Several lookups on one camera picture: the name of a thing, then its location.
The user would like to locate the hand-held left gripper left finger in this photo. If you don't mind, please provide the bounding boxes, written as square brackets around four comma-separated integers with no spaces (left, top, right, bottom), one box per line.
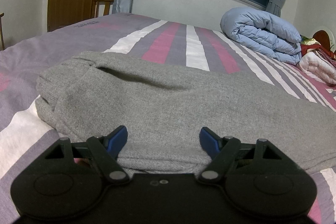
[45,125,131,185]

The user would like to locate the light blue folded duvet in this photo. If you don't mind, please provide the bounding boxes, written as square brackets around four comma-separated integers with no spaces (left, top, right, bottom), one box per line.
[220,7,303,66]

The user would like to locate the grey pants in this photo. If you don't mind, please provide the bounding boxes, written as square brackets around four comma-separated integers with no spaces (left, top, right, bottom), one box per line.
[35,51,336,175]

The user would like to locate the pink white quilt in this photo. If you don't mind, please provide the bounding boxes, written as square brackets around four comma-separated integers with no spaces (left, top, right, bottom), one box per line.
[299,34,336,86]

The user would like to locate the striped bed sheet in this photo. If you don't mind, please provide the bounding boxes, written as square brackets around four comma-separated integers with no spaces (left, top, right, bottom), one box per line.
[0,13,336,224]

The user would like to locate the wooden headboard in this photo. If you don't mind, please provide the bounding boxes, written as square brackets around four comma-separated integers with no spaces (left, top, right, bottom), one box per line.
[312,26,336,52]

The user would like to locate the wooden chair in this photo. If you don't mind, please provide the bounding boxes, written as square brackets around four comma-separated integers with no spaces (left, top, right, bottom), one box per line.
[93,0,114,19]
[0,12,6,51]

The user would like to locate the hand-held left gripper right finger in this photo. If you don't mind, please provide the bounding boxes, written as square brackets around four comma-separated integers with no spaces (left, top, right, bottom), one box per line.
[197,127,280,185]

